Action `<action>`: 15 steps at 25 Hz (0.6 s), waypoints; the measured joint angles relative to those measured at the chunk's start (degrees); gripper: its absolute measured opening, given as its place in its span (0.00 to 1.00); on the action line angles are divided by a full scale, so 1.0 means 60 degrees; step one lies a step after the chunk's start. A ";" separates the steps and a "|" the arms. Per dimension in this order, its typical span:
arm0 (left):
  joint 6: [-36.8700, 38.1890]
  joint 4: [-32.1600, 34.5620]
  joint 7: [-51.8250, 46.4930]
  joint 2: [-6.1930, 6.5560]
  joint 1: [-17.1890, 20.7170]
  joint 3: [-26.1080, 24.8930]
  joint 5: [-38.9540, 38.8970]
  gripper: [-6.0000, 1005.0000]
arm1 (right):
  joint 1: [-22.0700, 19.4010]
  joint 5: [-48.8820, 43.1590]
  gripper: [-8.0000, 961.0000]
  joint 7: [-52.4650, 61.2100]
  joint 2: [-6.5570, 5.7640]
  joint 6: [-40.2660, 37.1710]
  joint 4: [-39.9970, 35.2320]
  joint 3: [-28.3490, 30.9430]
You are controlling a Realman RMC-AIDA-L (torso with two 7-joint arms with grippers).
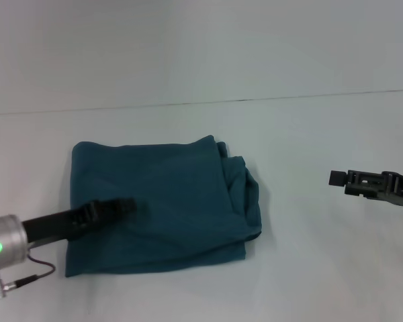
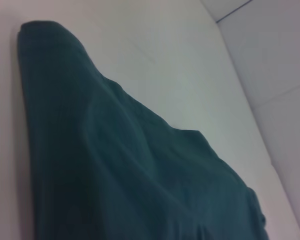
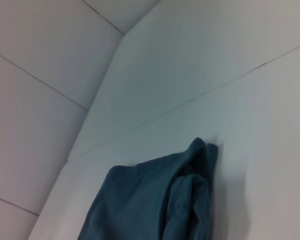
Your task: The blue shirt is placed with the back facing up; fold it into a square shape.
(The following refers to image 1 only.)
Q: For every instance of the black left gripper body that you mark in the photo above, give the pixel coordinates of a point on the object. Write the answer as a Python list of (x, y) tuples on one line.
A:
[(53, 226)]

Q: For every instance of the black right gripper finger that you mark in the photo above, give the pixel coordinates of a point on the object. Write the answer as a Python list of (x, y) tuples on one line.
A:
[(356, 182)]

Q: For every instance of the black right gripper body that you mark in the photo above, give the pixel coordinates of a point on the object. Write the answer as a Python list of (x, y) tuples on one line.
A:
[(401, 189)]

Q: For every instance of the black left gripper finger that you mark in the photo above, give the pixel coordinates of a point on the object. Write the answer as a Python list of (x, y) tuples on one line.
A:
[(107, 211)]

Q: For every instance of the teal blue t-shirt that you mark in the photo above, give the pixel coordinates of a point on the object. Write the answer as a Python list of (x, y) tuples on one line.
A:
[(161, 208)]

